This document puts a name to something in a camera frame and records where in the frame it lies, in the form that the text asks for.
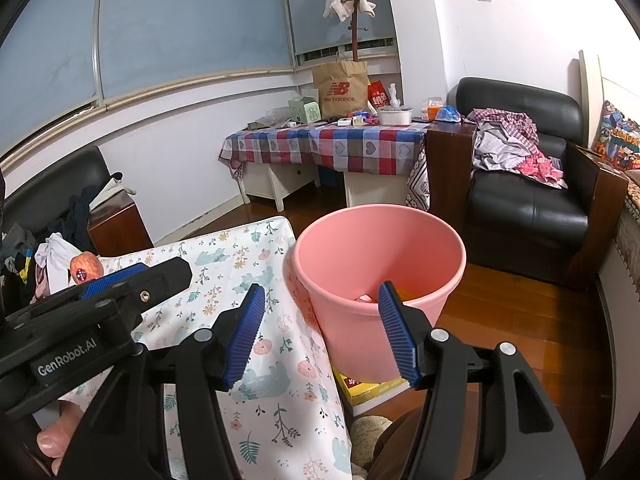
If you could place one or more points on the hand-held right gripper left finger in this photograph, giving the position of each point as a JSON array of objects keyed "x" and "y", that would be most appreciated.
[{"x": 247, "y": 335}]

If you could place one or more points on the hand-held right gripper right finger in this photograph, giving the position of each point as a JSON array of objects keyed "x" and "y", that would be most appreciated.
[{"x": 397, "y": 335}]

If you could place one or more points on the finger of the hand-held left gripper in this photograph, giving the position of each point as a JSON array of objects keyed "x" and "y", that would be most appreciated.
[
  {"x": 112, "y": 277},
  {"x": 165, "y": 275}
]

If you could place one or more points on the pink plastic bucket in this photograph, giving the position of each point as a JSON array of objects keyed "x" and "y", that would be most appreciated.
[{"x": 380, "y": 240}]

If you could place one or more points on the person's left hand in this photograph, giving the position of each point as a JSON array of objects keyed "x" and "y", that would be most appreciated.
[{"x": 55, "y": 435}]

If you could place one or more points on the red apple with sticker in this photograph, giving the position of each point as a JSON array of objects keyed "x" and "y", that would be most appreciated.
[{"x": 85, "y": 267}]

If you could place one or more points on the brown wooden side table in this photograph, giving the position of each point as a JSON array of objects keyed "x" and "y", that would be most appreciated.
[{"x": 117, "y": 230}]

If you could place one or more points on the white garment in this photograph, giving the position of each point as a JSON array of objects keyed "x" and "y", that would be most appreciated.
[{"x": 55, "y": 257}]

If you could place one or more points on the yellow cardboard box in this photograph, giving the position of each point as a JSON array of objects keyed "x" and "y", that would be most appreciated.
[{"x": 370, "y": 390}]

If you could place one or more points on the pink patterned garment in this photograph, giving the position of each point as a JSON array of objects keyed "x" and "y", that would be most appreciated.
[{"x": 42, "y": 285}]

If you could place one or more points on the navy garment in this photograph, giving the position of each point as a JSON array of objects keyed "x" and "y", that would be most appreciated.
[{"x": 80, "y": 215}]

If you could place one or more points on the yellow and blue cloth item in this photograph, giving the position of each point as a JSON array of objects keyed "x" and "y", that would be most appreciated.
[{"x": 25, "y": 265}]

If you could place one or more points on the floral tablecloth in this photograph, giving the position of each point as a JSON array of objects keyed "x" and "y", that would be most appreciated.
[{"x": 280, "y": 425}]

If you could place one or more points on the beige slipper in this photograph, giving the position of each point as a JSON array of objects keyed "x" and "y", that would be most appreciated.
[{"x": 370, "y": 427}]

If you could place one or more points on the grey garment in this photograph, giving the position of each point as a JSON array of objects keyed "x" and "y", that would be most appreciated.
[{"x": 15, "y": 245}]

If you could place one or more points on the black leather sofa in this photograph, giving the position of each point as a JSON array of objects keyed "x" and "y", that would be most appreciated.
[{"x": 55, "y": 180}]

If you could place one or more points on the person's brown trouser leg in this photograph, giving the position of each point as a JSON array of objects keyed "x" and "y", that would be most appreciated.
[{"x": 395, "y": 450}]

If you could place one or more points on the white wooden bench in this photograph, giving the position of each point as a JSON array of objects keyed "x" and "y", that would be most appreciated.
[
  {"x": 372, "y": 187},
  {"x": 277, "y": 182}
]

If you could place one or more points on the red patterned hanging cloth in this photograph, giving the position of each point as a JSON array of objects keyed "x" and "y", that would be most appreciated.
[{"x": 419, "y": 182}]

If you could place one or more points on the dark wooden side table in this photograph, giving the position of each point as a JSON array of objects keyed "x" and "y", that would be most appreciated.
[{"x": 447, "y": 175}]

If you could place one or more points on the black leather armchair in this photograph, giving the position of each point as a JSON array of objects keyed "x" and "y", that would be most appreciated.
[{"x": 525, "y": 220}]

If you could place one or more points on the clear plastic wrap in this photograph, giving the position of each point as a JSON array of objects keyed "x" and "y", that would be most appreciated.
[{"x": 275, "y": 117}]

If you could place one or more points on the checkered tablecloth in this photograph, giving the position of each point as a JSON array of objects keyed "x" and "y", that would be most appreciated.
[{"x": 340, "y": 147}]

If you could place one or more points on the green box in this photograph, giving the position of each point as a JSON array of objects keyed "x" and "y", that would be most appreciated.
[{"x": 305, "y": 109}]

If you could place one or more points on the white bowl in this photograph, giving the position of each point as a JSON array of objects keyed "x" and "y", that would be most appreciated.
[{"x": 395, "y": 116}]

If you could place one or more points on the small white box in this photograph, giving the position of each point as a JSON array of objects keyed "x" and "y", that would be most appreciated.
[{"x": 344, "y": 121}]

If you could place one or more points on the pile of patterned clothes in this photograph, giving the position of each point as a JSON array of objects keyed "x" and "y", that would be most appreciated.
[{"x": 515, "y": 145}]

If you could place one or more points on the blue plastic bag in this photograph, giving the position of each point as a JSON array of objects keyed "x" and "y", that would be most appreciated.
[{"x": 450, "y": 113}]

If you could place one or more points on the orange package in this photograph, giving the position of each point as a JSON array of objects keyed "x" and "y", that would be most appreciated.
[{"x": 432, "y": 109}]

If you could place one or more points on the low cabinet with patterned cloth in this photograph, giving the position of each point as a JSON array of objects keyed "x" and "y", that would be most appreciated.
[{"x": 622, "y": 260}]

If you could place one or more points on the white tissue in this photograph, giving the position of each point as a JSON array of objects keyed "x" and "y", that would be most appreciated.
[{"x": 393, "y": 95}]

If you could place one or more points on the red packet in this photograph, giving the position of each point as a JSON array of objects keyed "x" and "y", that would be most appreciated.
[{"x": 377, "y": 94}]

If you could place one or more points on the brown paper bag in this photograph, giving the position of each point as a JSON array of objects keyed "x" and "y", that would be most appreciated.
[{"x": 340, "y": 90}]

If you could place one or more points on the grey window blind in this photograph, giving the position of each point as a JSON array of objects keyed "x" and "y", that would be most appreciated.
[
  {"x": 190, "y": 20},
  {"x": 310, "y": 5}
]

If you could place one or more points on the wooden coat rack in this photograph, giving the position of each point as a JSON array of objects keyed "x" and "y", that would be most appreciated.
[{"x": 355, "y": 35}]

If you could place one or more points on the white board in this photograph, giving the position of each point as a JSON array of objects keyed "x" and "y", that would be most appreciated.
[{"x": 592, "y": 90}]

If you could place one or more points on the white cloth on rack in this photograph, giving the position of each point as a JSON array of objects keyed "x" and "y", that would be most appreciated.
[{"x": 342, "y": 5}]

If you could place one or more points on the colourful wall poster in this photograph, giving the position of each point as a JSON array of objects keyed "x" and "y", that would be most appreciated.
[{"x": 620, "y": 135}]

